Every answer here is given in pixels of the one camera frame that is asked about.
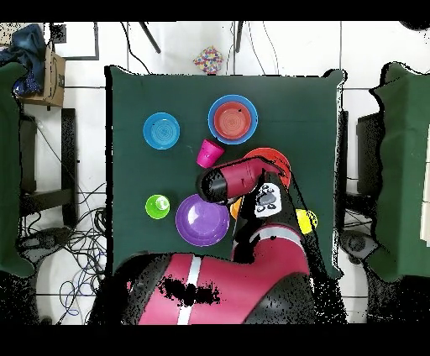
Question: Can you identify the pink plastic cup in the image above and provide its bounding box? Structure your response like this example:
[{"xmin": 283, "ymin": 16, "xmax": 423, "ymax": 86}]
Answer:
[{"xmin": 196, "ymin": 138, "xmax": 225, "ymax": 169}]

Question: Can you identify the wide orange-red bowl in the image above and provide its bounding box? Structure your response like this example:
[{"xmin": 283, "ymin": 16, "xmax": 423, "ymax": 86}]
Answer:
[{"xmin": 243, "ymin": 147, "xmax": 291, "ymax": 189}]

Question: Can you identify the large light blue bowl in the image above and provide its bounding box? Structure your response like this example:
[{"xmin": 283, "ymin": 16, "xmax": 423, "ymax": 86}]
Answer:
[{"xmin": 207, "ymin": 94, "xmax": 260, "ymax": 146}]

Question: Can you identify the small orange-red bowl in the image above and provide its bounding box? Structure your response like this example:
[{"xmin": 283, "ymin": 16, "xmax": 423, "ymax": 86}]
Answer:
[{"xmin": 213, "ymin": 101, "xmax": 253, "ymax": 141}]

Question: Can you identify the small light blue bowl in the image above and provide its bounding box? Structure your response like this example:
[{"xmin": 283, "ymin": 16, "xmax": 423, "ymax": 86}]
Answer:
[{"xmin": 142, "ymin": 112, "xmax": 181, "ymax": 150}]

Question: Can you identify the purple plastic bowl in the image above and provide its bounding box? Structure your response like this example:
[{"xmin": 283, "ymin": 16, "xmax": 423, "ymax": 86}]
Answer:
[{"xmin": 175, "ymin": 192, "xmax": 231, "ymax": 248}]

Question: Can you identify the green plastic cup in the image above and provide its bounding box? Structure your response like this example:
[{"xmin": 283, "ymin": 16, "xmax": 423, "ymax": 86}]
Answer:
[{"xmin": 144, "ymin": 194, "xmax": 171, "ymax": 220}]

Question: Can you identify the yellow plastic cup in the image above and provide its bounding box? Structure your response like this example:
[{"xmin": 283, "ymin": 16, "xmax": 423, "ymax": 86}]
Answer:
[{"xmin": 295, "ymin": 208, "xmax": 318, "ymax": 235}]

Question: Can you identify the dark green tablecloth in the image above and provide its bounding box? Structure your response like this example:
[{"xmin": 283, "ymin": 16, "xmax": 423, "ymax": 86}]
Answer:
[{"xmin": 105, "ymin": 65, "xmax": 347, "ymax": 280}]

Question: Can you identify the black tripod leg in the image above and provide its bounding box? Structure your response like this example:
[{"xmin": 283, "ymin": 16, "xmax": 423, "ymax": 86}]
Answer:
[
  {"xmin": 234, "ymin": 21, "xmax": 244, "ymax": 53},
  {"xmin": 139, "ymin": 21, "xmax": 162, "ymax": 55}
]

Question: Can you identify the cardboard box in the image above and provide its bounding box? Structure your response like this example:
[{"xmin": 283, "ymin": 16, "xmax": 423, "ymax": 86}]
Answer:
[{"xmin": 19, "ymin": 44, "xmax": 66, "ymax": 108}]

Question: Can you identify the green cloth covered table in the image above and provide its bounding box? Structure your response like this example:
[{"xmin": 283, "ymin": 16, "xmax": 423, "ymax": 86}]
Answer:
[
  {"xmin": 365, "ymin": 62, "xmax": 430, "ymax": 283},
  {"xmin": 0, "ymin": 61, "xmax": 34, "ymax": 278}
]

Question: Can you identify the blue cloth bundle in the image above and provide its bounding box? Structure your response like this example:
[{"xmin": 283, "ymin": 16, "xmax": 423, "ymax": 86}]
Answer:
[{"xmin": 0, "ymin": 23, "xmax": 46, "ymax": 97}]

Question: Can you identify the tangle of floor cables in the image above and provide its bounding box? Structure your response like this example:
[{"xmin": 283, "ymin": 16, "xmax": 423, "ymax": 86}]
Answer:
[{"xmin": 19, "ymin": 181, "xmax": 108, "ymax": 318}]

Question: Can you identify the black stool frame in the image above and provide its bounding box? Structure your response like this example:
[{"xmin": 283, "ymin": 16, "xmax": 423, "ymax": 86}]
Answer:
[
  {"xmin": 19, "ymin": 107, "xmax": 79, "ymax": 229},
  {"xmin": 335, "ymin": 110, "xmax": 384, "ymax": 209}
]

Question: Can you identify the black pedestal foot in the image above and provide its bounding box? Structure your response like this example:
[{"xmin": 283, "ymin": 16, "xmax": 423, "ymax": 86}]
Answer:
[
  {"xmin": 19, "ymin": 227, "xmax": 73, "ymax": 259},
  {"xmin": 338, "ymin": 229, "xmax": 380, "ymax": 264}
]

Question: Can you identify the black rectangular frame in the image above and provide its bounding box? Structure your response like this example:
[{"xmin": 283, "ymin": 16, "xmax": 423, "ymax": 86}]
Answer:
[{"xmin": 50, "ymin": 21, "xmax": 100, "ymax": 61}]

